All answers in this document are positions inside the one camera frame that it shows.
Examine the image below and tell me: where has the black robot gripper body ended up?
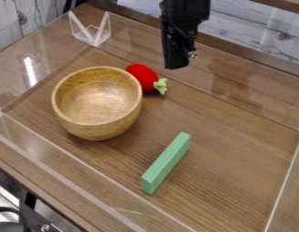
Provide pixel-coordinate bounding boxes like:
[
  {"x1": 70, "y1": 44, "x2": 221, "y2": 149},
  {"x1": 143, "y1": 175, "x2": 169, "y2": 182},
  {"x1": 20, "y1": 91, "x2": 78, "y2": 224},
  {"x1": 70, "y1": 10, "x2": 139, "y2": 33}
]
[{"x1": 159, "y1": 0, "x2": 210, "y2": 39}]

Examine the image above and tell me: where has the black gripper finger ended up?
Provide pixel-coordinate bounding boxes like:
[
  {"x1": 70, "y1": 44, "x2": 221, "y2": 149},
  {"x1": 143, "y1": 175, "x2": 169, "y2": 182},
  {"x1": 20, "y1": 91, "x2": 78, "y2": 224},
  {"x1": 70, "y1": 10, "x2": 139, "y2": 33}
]
[{"x1": 162, "y1": 26, "x2": 197, "y2": 70}]

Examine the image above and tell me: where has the red plush strawberry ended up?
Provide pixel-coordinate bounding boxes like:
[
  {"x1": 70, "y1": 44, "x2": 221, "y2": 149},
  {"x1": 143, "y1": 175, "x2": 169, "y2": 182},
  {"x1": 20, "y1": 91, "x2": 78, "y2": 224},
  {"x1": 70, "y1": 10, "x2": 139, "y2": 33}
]
[{"x1": 125, "y1": 63, "x2": 167, "y2": 95}]

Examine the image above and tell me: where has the wooden bowl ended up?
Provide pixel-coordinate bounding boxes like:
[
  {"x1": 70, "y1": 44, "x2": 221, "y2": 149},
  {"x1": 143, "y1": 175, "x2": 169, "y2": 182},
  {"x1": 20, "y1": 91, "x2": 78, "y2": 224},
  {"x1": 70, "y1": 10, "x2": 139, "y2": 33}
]
[{"x1": 50, "y1": 66, "x2": 142, "y2": 140}]

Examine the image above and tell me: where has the green rectangular block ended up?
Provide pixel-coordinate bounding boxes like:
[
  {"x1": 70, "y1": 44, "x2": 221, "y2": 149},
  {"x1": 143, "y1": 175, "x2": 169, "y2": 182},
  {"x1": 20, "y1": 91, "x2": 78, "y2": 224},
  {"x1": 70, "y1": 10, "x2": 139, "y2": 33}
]
[{"x1": 139, "y1": 131, "x2": 190, "y2": 195}]

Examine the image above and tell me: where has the black table leg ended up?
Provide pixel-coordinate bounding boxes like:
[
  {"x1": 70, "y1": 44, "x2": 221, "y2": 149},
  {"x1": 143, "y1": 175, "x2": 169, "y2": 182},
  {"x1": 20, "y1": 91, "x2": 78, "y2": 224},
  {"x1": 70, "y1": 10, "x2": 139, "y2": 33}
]
[{"x1": 23, "y1": 192, "x2": 36, "y2": 209}]

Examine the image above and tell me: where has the clear acrylic corner bracket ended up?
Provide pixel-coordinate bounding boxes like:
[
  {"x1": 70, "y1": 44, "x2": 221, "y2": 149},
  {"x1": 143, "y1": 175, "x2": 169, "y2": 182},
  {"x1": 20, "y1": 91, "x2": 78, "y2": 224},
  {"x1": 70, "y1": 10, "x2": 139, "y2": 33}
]
[{"x1": 67, "y1": 11, "x2": 110, "y2": 47}]

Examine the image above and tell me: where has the clear acrylic tray wall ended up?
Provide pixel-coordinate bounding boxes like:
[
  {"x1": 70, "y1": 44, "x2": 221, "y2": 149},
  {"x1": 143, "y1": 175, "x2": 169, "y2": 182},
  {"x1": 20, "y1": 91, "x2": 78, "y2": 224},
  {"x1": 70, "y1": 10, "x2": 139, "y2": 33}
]
[{"x1": 0, "y1": 109, "x2": 195, "y2": 232}]

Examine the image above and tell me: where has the black metal base plate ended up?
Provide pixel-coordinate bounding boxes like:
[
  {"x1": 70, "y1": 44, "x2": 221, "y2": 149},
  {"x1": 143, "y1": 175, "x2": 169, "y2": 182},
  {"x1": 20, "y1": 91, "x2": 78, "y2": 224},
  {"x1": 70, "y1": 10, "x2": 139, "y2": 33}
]
[{"x1": 19, "y1": 205, "x2": 60, "y2": 232}]

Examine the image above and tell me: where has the black cable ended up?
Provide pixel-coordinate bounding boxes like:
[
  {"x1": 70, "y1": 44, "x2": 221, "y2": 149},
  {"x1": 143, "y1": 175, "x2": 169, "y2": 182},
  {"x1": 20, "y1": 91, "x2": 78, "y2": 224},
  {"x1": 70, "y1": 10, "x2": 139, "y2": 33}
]
[{"x1": 0, "y1": 207, "x2": 28, "y2": 232}]

